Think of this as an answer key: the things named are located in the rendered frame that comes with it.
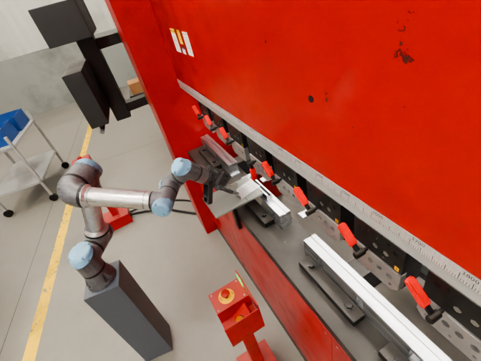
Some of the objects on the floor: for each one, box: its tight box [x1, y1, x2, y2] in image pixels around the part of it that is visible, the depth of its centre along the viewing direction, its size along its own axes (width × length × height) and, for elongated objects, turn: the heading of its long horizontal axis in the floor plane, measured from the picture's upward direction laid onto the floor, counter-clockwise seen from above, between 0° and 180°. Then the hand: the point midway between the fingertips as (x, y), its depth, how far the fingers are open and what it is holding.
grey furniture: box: [0, 111, 69, 217], centre depth 375 cm, size 90×67×95 cm
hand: (232, 190), depth 140 cm, fingers open, 5 cm apart
